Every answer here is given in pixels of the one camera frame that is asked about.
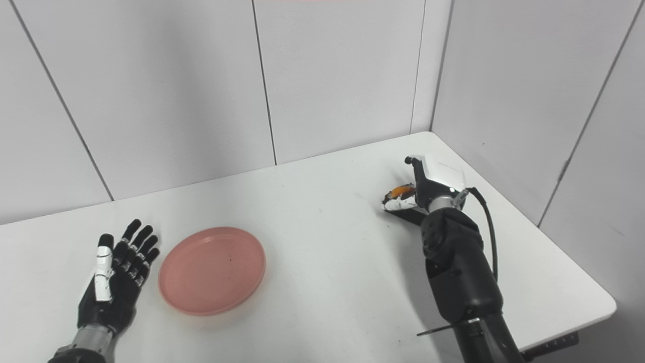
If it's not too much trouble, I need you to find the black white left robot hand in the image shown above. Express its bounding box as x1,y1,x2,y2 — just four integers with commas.
77,218,161,336

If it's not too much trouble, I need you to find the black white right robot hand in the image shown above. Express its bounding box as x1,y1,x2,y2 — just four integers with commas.
381,155,467,212

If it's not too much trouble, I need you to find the cake slice with fruit topping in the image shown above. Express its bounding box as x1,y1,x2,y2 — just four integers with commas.
381,185,426,226

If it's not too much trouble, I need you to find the pink round plate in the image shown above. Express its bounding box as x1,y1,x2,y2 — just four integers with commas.
158,226,267,317

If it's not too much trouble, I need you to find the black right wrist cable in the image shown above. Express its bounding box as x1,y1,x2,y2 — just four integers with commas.
454,187,499,283

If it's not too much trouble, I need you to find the black table frame bracket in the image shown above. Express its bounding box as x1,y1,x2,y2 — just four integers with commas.
522,332,580,362

